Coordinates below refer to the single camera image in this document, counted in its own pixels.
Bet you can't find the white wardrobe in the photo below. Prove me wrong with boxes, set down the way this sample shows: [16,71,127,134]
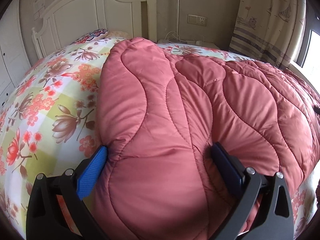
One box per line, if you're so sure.
[0,0,31,106]

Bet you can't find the white nightstand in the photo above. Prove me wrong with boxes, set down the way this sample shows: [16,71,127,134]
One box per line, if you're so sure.
[157,39,220,50]

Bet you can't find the white wooden headboard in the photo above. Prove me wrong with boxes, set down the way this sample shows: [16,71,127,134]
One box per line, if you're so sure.
[32,0,157,59]

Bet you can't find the cream textured pillow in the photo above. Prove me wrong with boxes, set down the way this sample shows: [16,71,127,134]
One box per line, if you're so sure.
[107,31,131,39]

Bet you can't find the pink quilted coat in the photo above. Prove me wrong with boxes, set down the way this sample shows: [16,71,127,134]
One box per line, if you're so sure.
[93,38,319,239]

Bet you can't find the white wall switch panel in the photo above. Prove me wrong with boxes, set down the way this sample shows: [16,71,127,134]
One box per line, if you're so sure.
[33,0,46,21]

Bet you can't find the dark framed window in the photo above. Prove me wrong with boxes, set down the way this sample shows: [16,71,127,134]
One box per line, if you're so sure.
[296,0,319,68]

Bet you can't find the patterned curtain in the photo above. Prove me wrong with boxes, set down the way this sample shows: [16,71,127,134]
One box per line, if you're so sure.
[229,0,306,69]

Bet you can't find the floral bed sheet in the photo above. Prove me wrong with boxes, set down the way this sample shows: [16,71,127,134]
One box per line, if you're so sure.
[0,36,320,240]

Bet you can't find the beige wall socket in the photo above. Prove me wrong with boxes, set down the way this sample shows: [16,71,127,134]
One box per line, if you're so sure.
[187,14,208,27]

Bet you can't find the colourful patterned pillow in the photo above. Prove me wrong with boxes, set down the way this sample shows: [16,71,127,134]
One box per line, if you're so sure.
[73,29,108,44]

